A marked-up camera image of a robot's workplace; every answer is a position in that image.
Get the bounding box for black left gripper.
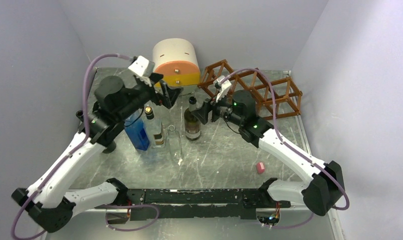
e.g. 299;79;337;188
117;72;184;121

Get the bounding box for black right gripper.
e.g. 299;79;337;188
191;89;244;127

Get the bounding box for dark labelled wine bottle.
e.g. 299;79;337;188
184;96;201;141

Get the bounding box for clear glass bottle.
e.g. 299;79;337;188
166;124;183;165

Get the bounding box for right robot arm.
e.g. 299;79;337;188
189;90;348;216

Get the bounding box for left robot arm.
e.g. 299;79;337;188
11;73;182;233

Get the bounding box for clear labelled liquor bottle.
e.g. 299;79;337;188
144;106;165;148

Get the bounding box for blue square glass bottle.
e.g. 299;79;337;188
124;110;150;151

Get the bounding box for brown wooden wine rack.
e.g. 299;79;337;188
197;59;303;120

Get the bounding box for dark green wine bottle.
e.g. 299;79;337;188
75;110;118;155

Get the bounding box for cream orange drawer cabinet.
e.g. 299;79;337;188
152;38;201;96

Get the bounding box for pink eraser block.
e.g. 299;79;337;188
256;162;266;175

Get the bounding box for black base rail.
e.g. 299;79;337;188
112;188;291;221

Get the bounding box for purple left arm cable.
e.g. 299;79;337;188
10;53;136;240

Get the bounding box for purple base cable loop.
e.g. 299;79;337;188
105;202;161;232

